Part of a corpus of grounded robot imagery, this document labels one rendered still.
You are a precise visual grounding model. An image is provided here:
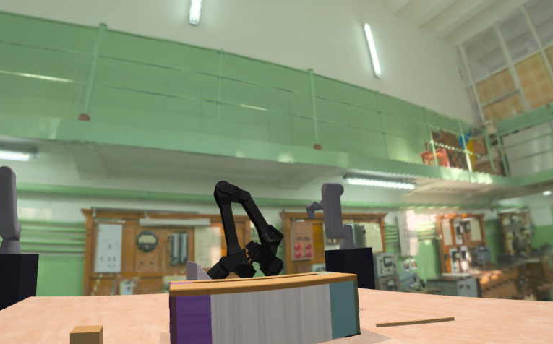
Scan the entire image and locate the thin brown stick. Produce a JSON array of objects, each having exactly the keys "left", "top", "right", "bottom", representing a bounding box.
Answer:
[{"left": 376, "top": 317, "right": 455, "bottom": 327}]

